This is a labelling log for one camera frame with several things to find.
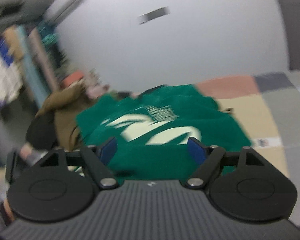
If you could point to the white fabric label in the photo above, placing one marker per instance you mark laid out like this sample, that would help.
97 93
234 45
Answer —
263 142

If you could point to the grey wardrobe door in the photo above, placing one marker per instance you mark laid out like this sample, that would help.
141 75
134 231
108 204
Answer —
298 25

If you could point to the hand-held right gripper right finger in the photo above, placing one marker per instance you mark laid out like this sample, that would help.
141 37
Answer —
196 151

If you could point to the teal cloth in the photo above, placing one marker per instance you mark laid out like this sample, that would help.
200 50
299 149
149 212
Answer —
48 38

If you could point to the white air conditioner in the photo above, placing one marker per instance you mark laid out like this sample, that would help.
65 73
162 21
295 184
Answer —
66 5

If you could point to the patchwork blanket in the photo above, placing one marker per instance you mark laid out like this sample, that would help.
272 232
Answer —
252 120

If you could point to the brown jacket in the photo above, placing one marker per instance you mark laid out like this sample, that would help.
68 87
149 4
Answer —
65 105

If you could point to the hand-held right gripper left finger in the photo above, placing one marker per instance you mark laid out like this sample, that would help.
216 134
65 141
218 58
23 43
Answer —
108 150

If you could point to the green hoodie with white print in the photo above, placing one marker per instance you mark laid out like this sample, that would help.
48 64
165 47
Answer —
152 158

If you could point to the cluttered shelf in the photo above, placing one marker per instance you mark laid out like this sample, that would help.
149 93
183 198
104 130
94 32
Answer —
7 62

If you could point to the rectangular ceiling light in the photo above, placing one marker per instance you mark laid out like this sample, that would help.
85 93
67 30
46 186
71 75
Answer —
153 15

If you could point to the dark cloth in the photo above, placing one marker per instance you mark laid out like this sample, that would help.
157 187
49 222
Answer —
41 132

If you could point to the orange box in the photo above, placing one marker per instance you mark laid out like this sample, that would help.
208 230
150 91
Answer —
73 78

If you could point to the pink object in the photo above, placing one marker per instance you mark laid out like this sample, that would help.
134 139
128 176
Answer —
97 87

